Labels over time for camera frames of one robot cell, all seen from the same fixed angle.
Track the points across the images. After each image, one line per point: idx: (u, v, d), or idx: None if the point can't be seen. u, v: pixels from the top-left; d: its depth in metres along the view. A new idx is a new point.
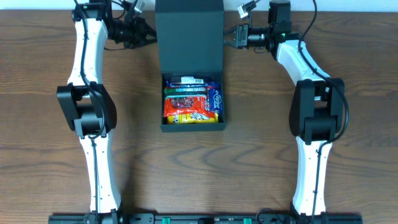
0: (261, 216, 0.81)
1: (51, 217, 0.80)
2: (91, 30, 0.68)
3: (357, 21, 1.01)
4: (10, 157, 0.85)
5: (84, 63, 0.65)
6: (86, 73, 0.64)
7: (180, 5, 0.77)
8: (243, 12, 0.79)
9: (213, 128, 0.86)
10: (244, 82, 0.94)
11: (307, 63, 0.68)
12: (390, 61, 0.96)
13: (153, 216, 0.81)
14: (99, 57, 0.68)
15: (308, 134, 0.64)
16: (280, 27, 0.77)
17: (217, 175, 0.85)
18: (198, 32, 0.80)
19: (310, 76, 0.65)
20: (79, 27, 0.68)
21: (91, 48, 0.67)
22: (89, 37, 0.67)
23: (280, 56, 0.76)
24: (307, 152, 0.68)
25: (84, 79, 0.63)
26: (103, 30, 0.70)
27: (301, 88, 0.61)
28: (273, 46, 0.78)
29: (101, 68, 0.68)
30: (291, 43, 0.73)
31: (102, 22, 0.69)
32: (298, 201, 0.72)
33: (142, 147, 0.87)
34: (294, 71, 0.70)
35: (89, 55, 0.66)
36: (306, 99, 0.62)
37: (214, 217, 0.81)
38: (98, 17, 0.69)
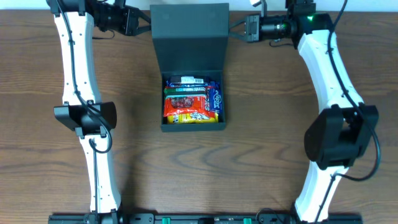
0: (262, 216, 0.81)
1: (51, 217, 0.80)
2: (74, 28, 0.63)
3: (358, 21, 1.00)
4: (10, 156, 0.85)
5: (76, 74, 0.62)
6: (81, 90, 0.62)
7: (180, 26, 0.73)
8: None
9: (213, 128, 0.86)
10: (244, 82, 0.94)
11: (337, 77, 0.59)
12: (390, 61, 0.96)
13: (153, 216, 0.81)
14: (91, 63, 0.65)
15: (326, 162, 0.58)
16: (302, 9, 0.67)
17: (217, 175, 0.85)
18: (198, 47, 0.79)
19: (338, 99, 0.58)
20: (63, 27, 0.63)
21: (81, 54, 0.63)
22: (75, 41, 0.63)
23: (302, 48, 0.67)
24: (320, 175, 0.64)
25: (79, 97, 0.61)
26: (89, 27, 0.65)
27: (327, 118, 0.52)
28: (295, 30, 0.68)
29: (93, 74, 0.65)
30: (319, 39, 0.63)
31: (86, 17, 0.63)
32: (301, 208, 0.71)
33: (142, 147, 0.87)
34: (318, 77, 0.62)
35: (79, 65, 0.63)
36: (331, 131, 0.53)
37: (214, 217, 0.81)
38: (81, 11, 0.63)
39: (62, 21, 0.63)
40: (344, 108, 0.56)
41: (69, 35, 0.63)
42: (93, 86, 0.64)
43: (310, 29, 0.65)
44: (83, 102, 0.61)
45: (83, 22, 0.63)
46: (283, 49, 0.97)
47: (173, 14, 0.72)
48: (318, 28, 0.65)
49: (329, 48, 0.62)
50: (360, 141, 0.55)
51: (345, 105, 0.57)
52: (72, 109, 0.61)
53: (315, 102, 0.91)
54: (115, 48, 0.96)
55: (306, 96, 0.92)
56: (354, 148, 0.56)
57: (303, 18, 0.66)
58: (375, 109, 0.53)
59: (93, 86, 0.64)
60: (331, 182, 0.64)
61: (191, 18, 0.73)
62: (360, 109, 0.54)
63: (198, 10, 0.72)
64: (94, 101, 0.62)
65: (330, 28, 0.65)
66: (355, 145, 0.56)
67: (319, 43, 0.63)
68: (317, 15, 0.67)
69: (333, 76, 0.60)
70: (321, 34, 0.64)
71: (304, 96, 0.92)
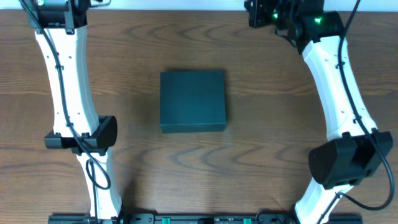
0: (262, 216, 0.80)
1: (51, 217, 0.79)
2: (61, 46, 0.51)
3: (358, 21, 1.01)
4: (9, 156, 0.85)
5: (67, 104, 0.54)
6: (73, 121, 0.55)
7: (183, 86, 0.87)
8: None
9: (213, 129, 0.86)
10: (244, 81, 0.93)
11: (349, 100, 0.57)
12: (390, 60, 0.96)
13: (153, 216, 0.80)
14: (83, 85, 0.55)
15: (333, 184, 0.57)
16: (307, 5, 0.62)
17: (217, 175, 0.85)
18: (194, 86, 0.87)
19: (350, 124, 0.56)
20: (46, 46, 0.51)
21: (71, 79, 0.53)
22: (64, 65, 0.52)
23: (307, 55, 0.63)
24: (325, 191, 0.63)
25: (73, 129, 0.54)
26: (80, 45, 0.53)
27: (337, 149, 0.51)
28: (300, 32, 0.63)
29: (87, 101, 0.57)
30: (329, 48, 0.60)
31: (76, 37, 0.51)
32: (304, 212, 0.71)
33: (142, 147, 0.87)
34: (328, 90, 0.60)
35: (71, 93, 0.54)
36: (342, 160, 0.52)
37: (214, 217, 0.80)
38: (69, 28, 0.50)
39: (44, 40, 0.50)
40: (354, 135, 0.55)
41: (56, 58, 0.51)
42: (87, 111, 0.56)
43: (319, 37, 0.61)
44: (76, 135, 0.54)
45: (72, 43, 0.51)
46: (283, 49, 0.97)
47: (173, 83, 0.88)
48: (326, 35, 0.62)
49: (340, 62, 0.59)
50: (370, 165, 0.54)
51: (357, 132, 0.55)
52: (64, 139, 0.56)
53: (315, 103, 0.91)
54: (115, 48, 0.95)
55: (305, 96, 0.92)
56: (362, 172, 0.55)
57: (310, 20, 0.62)
58: (388, 137, 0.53)
59: (87, 111, 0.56)
60: (334, 198, 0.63)
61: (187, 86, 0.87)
62: (372, 135, 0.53)
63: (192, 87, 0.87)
64: (90, 133, 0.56)
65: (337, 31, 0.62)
66: (364, 169, 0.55)
67: (329, 55, 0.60)
68: (325, 14, 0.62)
69: (344, 99, 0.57)
70: (331, 43, 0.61)
71: (304, 96, 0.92)
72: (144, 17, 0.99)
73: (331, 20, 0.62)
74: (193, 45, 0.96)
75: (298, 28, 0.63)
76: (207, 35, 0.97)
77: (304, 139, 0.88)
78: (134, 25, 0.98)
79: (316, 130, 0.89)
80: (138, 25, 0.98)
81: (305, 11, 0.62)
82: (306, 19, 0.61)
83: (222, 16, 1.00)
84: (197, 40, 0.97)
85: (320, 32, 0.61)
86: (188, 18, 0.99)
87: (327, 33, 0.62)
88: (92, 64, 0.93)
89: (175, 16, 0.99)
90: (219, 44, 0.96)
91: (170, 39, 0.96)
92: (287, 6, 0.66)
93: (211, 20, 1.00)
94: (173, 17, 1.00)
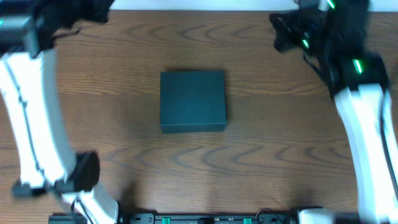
0: (261, 216, 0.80)
1: (51, 217, 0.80)
2: (21, 76, 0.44)
3: None
4: (9, 156, 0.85)
5: (37, 151, 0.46)
6: (45, 168, 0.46)
7: (182, 88, 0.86)
8: None
9: (213, 129, 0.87)
10: (244, 81, 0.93)
11: (391, 173, 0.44)
12: (390, 61, 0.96)
13: (153, 216, 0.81)
14: (55, 122, 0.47)
15: None
16: (350, 40, 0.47)
17: (217, 175, 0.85)
18: (194, 87, 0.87)
19: (389, 205, 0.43)
20: (7, 81, 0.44)
21: (37, 116, 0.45)
22: (29, 99, 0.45)
23: (341, 104, 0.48)
24: None
25: (45, 176, 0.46)
26: (48, 70, 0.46)
27: None
28: (337, 79, 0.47)
29: (63, 140, 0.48)
30: (372, 101, 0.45)
31: (43, 58, 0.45)
32: None
33: (142, 147, 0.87)
34: (362, 153, 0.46)
35: (40, 131, 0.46)
36: None
37: (214, 217, 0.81)
38: (33, 53, 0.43)
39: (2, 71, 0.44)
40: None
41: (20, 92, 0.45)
42: (60, 149, 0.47)
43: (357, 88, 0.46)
44: (48, 186, 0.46)
45: (37, 70, 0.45)
46: None
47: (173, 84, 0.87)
48: (369, 83, 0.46)
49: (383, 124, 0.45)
50: None
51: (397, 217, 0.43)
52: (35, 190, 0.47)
53: (314, 103, 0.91)
54: (115, 48, 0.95)
55: (305, 96, 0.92)
56: None
57: (348, 64, 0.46)
58: None
59: (56, 135, 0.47)
60: None
61: (186, 88, 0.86)
62: None
63: (192, 88, 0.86)
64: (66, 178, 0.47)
65: (387, 82, 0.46)
66: None
67: (370, 113, 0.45)
68: (369, 57, 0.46)
69: (385, 169, 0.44)
70: (373, 98, 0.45)
71: (304, 96, 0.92)
72: (144, 17, 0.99)
73: (375, 70, 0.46)
74: (193, 45, 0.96)
75: (332, 70, 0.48)
76: (207, 35, 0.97)
77: (303, 139, 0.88)
78: (134, 25, 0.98)
79: (316, 130, 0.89)
80: (138, 25, 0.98)
81: (343, 51, 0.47)
82: (344, 61, 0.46)
83: (222, 16, 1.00)
84: (197, 40, 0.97)
85: (362, 81, 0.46)
86: (188, 18, 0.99)
87: (371, 81, 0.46)
88: (92, 64, 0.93)
89: (175, 16, 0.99)
90: (219, 44, 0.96)
91: (170, 40, 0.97)
92: (321, 35, 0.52)
93: (211, 20, 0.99)
94: (173, 16, 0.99)
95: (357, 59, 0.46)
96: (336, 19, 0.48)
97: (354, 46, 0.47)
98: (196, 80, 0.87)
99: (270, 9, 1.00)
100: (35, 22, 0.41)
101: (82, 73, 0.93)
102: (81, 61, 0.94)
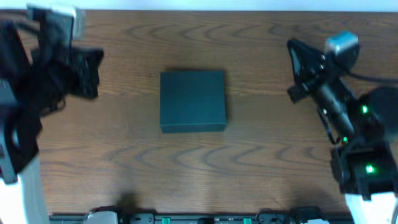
0: (261, 216, 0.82)
1: (51, 217, 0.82)
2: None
3: (359, 20, 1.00)
4: None
5: None
6: None
7: (181, 88, 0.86)
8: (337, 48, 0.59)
9: (212, 129, 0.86)
10: (244, 82, 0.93)
11: None
12: (392, 61, 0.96)
13: (153, 216, 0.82)
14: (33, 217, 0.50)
15: None
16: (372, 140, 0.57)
17: (217, 175, 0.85)
18: (193, 87, 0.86)
19: None
20: None
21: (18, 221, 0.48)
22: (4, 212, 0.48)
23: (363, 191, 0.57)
24: None
25: None
26: (28, 189, 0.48)
27: None
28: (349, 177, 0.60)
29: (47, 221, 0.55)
30: None
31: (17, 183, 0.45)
32: None
33: (142, 147, 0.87)
34: None
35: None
36: None
37: (214, 217, 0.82)
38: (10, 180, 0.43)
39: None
40: None
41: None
42: None
43: (367, 191, 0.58)
44: None
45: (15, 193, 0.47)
46: (284, 49, 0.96)
47: (172, 84, 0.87)
48: (377, 188, 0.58)
49: None
50: None
51: None
52: None
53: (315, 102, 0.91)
54: (115, 48, 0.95)
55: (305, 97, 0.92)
56: None
57: (359, 170, 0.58)
58: None
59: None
60: None
61: (186, 88, 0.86)
62: None
63: (191, 88, 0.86)
64: None
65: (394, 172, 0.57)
66: None
67: None
68: (380, 158, 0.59)
69: None
70: None
71: None
72: (143, 17, 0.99)
73: (388, 171, 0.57)
74: (192, 45, 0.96)
75: (345, 170, 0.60)
76: (207, 35, 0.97)
77: (304, 139, 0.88)
78: (134, 25, 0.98)
79: (316, 130, 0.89)
80: (138, 25, 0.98)
81: (360, 160, 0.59)
82: (357, 168, 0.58)
83: (223, 15, 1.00)
84: (197, 40, 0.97)
85: (372, 180, 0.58)
86: (188, 18, 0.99)
87: (381, 182, 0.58)
88: None
89: (175, 16, 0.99)
90: (219, 44, 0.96)
91: (170, 40, 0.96)
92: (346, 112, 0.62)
93: (211, 20, 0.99)
94: (173, 16, 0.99)
95: (370, 165, 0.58)
96: (367, 128, 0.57)
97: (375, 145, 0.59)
98: (196, 80, 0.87)
99: (269, 10, 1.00)
100: (10, 137, 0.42)
101: None
102: None
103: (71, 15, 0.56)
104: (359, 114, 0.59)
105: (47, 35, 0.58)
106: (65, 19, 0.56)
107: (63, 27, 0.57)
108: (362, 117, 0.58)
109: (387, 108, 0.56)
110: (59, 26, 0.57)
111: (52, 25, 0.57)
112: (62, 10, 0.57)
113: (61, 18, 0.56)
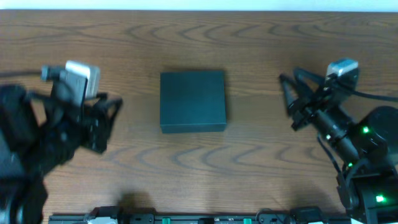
0: (261, 216, 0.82)
1: (51, 218, 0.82)
2: None
3: (358, 21, 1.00)
4: None
5: None
6: None
7: (182, 88, 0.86)
8: (339, 71, 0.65)
9: (213, 129, 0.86)
10: (244, 82, 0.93)
11: None
12: (392, 61, 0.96)
13: (153, 216, 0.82)
14: None
15: None
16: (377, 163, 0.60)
17: (217, 175, 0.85)
18: (194, 86, 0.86)
19: None
20: None
21: None
22: None
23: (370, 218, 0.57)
24: None
25: None
26: None
27: None
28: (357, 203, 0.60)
29: None
30: None
31: None
32: None
33: (142, 147, 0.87)
34: None
35: None
36: None
37: (214, 217, 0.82)
38: None
39: None
40: None
41: None
42: None
43: (377, 220, 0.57)
44: None
45: None
46: (283, 49, 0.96)
47: (173, 85, 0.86)
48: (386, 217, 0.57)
49: None
50: None
51: None
52: None
53: None
54: (114, 48, 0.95)
55: None
56: None
57: (369, 198, 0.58)
58: None
59: None
60: None
61: (187, 88, 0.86)
62: None
63: (192, 88, 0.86)
64: None
65: None
66: None
67: None
68: (385, 183, 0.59)
69: None
70: None
71: None
72: (143, 17, 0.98)
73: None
74: (192, 45, 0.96)
75: (354, 196, 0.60)
76: (207, 35, 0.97)
77: (304, 139, 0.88)
78: (133, 25, 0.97)
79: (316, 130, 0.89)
80: (138, 24, 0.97)
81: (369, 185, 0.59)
82: (365, 196, 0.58)
83: (222, 15, 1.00)
84: (197, 40, 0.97)
85: (383, 210, 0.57)
86: (188, 18, 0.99)
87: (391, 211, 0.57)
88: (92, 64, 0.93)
89: (175, 15, 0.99)
90: (219, 44, 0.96)
91: (170, 40, 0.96)
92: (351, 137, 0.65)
93: (211, 20, 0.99)
94: (173, 16, 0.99)
95: (380, 194, 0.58)
96: (373, 149, 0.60)
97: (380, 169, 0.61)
98: (196, 80, 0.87)
99: (269, 10, 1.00)
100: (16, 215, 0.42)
101: None
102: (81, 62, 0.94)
103: (86, 76, 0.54)
104: (362, 135, 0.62)
105: (58, 92, 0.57)
106: (78, 80, 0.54)
107: (74, 86, 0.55)
108: (366, 138, 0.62)
109: (388, 128, 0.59)
110: (69, 86, 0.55)
111: (64, 84, 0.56)
112: (76, 70, 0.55)
113: (73, 80, 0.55)
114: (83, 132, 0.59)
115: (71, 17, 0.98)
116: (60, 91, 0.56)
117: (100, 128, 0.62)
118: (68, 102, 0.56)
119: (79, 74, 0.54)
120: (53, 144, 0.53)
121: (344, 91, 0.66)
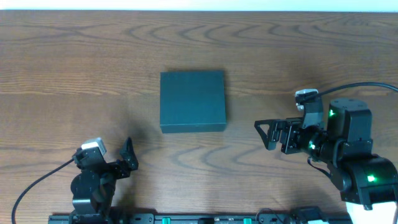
0: (261, 216, 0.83)
1: (51, 218, 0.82)
2: None
3: (357, 21, 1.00)
4: (10, 157, 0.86)
5: None
6: None
7: (182, 88, 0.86)
8: (302, 91, 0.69)
9: (213, 129, 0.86)
10: (244, 82, 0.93)
11: None
12: (390, 61, 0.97)
13: (153, 216, 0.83)
14: None
15: None
16: (355, 146, 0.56)
17: (217, 175, 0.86)
18: (191, 87, 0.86)
19: None
20: None
21: None
22: None
23: (364, 200, 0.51)
24: None
25: None
26: None
27: None
28: (349, 186, 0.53)
29: None
30: None
31: None
32: None
33: (142, 147, 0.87)
34: None
35: None
36: None
37: (214, 217, 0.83)
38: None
39: None
40: None
41: None
42: None
43: (369, 201, 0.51)
44: None
45: None
46: (283, 49, 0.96)
47: (173, 85, 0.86)
48: (377, 197, 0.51)
49: None
50: None
51: None
52: None
53: None
54: (115, 48, 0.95)
55: None
56: None
57: (361, 177, 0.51)
58: None
59: None
60: None
61: (186, 88, 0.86)
62: None
63: (190, 88, 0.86)
64: None
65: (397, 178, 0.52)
66: None
67: None
68: (374, 161, 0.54)
69: None
70: None
71: None
72: (143, 17, 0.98)
73: (387, 180, 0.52)
74: (192, 45, 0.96)
75: (345, 177, 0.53)
76: (206, 35, 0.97)
77: None
78: (134, 25, 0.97)
79: None
80: (138, 25, 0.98)
81: (354, 163, 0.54)
82: (357, 177, 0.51)
83: (222, 15, 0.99)
84: (197, 40, 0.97)
85: (374, 190, 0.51)
86: (188, 18, 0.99)
87: (381, 191, 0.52)
88: (92, 65, 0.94)
89: (175, 16, 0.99)
90: (219, 45, 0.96)
91: (170, 40, 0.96)
92: (331, 132, 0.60)
93: (211, 20, 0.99)
94: (173, 17, 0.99)
95: (370, 173, 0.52)
96: (343, 125, 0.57)
97: (360, 150, 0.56)
98: (194, 81, 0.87)
99: (268, 10, 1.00)
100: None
101: (82, 73, 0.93)
102: (81, 63, 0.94)
103: (97, 147, 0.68)
104: (331, 120, 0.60)
105: (89, 163, 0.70)
106: (94, 151, 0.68)
107: (96, 155, 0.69)
108: (335, 120, 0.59)
109: (349, 106, 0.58)
110: (93, 157, 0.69)
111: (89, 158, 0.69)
112: (87, 147, 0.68)
113: (91, 152, 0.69)
114: (111, 172, 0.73)
115: (72, 17, 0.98)
116: (89, 162, 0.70)
117: (124, 167, 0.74)
118: (101, 163, 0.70)
119: (93, 147, 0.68)
120: (110, 192, 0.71)
121: (315, 101, 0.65)
